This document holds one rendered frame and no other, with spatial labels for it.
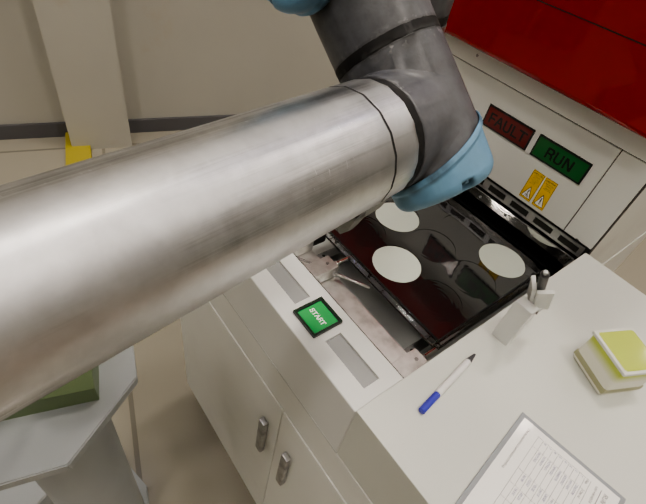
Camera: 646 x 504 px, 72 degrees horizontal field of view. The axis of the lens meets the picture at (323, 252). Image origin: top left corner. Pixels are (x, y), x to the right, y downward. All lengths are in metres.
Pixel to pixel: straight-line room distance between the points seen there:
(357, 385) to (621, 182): 0.62
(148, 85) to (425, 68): 2.56
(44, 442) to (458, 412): 0.58
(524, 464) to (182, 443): 1.18
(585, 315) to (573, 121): 0.36
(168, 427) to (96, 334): 1.50
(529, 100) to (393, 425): 0.70
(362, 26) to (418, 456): 0.50
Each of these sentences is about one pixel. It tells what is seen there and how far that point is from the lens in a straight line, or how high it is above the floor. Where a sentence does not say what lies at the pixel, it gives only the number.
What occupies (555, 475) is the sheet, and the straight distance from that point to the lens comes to 0.70.
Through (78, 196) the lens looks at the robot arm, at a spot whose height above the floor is 1.41.
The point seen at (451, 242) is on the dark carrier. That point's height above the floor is 0.90.
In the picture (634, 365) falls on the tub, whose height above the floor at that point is 1.03.
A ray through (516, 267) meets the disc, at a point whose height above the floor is 0.90.
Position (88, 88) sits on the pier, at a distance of 2.64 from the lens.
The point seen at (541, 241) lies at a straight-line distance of 1.08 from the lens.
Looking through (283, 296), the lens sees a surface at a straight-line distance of 0.72.
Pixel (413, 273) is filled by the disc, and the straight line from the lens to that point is 0.90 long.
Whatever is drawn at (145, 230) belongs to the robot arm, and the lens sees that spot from 0.17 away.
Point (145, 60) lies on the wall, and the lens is 2.76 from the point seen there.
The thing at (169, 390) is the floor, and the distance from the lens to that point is 1.72.
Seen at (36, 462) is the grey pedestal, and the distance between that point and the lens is 0.79.
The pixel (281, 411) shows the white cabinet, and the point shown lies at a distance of 0.87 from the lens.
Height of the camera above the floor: 1.51
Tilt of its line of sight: 44 degrees down
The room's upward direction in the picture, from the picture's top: 13 degrees clockwise
